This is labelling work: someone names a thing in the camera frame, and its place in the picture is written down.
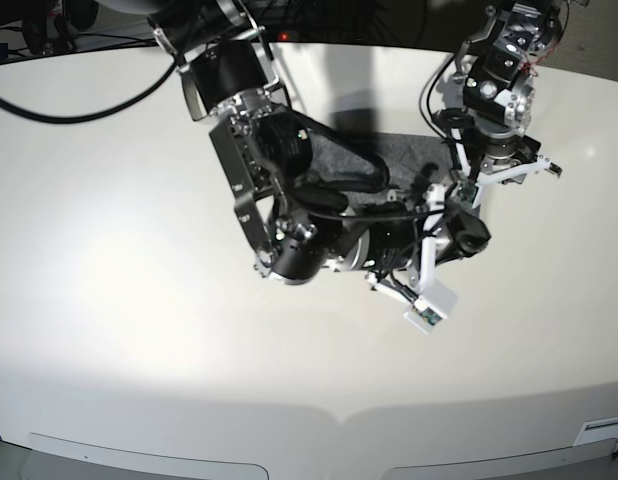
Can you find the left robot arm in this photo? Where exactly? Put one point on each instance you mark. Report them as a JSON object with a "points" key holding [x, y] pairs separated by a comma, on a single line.
{"points": [[480, 101]]}

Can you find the black power strip with LED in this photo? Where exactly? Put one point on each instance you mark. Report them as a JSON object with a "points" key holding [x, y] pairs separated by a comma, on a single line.
{"points": [[313, 30]]}

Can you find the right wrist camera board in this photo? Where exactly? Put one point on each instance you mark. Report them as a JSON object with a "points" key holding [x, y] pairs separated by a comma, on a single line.
{"points": [[425, 320]]}

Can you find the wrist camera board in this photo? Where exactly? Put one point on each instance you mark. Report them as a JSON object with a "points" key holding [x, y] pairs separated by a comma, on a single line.
{"points": [[425, 320], [465, 193]]}

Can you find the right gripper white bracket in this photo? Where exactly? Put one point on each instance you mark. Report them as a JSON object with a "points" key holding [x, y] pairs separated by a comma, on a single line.
{"points": [[399, 257]]}

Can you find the grey long-sleeve T-shirt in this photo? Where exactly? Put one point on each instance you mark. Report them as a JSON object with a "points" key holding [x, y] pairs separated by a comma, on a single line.
{"points": [[414, 162]]}

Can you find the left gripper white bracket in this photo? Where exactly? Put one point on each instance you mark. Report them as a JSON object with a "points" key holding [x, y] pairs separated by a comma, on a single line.
{"points": [[489, 154]]}

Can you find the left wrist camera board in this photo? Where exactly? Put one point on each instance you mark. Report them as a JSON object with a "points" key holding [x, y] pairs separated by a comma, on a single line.
{"points": [[465, 193]]}

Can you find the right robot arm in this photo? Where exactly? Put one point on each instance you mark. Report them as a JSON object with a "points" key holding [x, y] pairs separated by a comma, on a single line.
{"points": [[307, 197]]}

